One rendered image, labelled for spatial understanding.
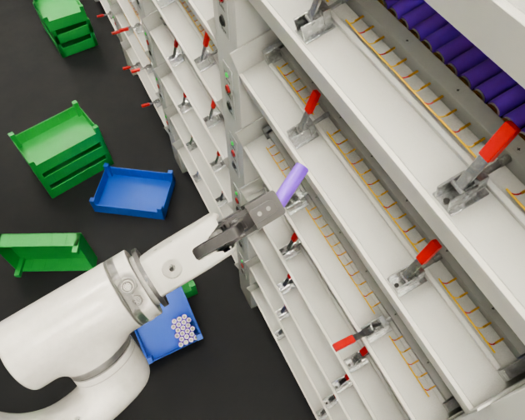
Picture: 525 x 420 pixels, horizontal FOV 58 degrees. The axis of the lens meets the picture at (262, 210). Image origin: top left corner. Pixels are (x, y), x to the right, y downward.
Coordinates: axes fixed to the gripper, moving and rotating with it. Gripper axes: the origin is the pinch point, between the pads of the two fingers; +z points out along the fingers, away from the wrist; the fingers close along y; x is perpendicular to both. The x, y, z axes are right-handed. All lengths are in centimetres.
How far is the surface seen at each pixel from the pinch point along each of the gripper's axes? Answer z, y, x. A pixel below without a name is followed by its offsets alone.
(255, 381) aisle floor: -12, 103, 58
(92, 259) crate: -41, 135, -5
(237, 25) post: 14.3, 16.5, -25.1
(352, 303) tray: 8.6, 18.2, 22.7
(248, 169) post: 10.8, 47.3, -5.0
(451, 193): 12.9, -16.5, 6.2
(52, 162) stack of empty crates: -37, 145, -46
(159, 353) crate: -36, 114, 35
